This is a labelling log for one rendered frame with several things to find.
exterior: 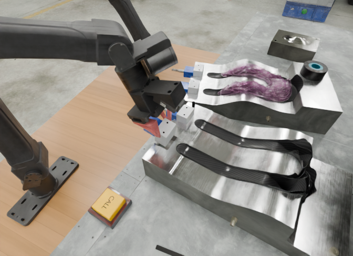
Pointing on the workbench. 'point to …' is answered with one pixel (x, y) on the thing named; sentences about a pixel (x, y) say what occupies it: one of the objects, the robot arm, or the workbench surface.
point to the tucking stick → (167, 251)
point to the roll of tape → (313, 70)
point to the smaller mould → (293, 46)
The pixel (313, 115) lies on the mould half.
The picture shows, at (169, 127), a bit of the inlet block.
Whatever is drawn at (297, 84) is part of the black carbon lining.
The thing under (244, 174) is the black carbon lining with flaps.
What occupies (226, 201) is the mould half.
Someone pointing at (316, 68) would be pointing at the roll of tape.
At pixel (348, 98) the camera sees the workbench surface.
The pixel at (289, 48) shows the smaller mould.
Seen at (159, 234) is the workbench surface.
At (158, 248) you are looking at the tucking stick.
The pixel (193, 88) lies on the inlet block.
